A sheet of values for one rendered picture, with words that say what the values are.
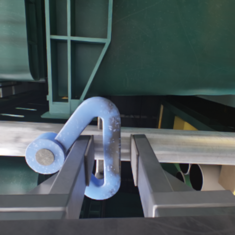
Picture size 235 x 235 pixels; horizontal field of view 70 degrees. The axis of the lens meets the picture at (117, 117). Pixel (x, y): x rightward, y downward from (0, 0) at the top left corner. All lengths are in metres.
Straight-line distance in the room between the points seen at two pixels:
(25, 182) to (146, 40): 0.22
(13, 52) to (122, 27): 0.12
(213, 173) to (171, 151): 0.33
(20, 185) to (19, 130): 0.10
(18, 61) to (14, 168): 0.14
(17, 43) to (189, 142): 0.20
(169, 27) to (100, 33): 0.07
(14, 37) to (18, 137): 0.10
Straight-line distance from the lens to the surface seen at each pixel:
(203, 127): 0.42
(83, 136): 0.15
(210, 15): 0.22
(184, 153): 0.18
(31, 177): 0.26
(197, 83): 0.21
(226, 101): 0.37
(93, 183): 0.17
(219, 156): 0.20
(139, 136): 0.15
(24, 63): 0.21
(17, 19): 0.22
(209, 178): 0.49
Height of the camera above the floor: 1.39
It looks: 2 degrees down
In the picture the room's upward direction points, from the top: 87 degrees counter-clockwise
